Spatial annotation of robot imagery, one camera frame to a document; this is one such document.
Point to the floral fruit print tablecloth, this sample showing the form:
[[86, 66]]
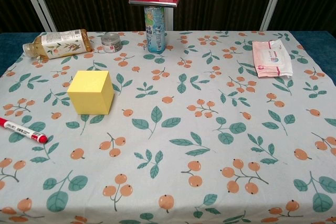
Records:
[[183, 134]]

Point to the brown snack bottle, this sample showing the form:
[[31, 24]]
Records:
[[60, 44]]

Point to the pink wet wipes pack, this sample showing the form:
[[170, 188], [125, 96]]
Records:
[[271, 58]]

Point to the red and white marker pen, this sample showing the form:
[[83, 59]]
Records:
[[23, 130]]

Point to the yellow cube block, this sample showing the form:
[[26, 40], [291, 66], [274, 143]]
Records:
[[90, 95]]

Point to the dark corrugated partition panel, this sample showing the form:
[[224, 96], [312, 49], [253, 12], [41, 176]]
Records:
[[13, 6], [99, 1], [309, 1], [220, 1]]

